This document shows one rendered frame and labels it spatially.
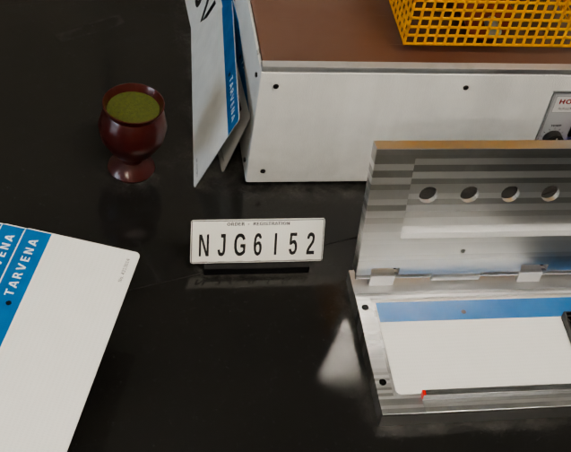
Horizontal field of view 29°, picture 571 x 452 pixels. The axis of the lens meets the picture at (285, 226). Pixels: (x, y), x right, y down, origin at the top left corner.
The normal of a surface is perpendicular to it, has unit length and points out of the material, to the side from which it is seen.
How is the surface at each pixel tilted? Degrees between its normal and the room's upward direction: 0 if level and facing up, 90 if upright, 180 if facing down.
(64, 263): 0
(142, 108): 0
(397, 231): 78
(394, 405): 0
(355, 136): 90
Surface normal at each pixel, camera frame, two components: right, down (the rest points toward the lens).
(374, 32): 0.12, -0.68
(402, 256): 0.16, 0.58
